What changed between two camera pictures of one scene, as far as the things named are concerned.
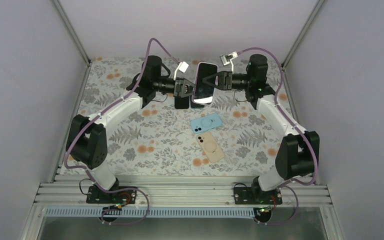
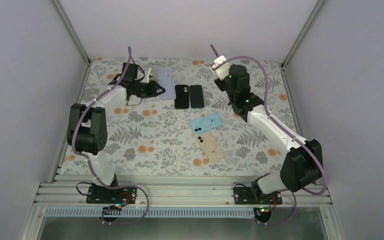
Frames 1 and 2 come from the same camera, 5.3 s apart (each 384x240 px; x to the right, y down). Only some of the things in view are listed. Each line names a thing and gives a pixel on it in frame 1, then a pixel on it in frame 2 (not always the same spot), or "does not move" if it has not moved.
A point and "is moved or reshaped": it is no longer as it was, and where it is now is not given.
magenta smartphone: [204, 92] -> [213, 48]
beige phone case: [210, 146] does not move
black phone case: [182, 103] does not move
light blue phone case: [205, 123] does not move
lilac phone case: [203, 104] is moved or reshaped
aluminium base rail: [180, 190] does not move
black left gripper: [181, 92] -> [153, 85]
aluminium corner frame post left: [72, 32] does not move
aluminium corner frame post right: [311, 19] does not move
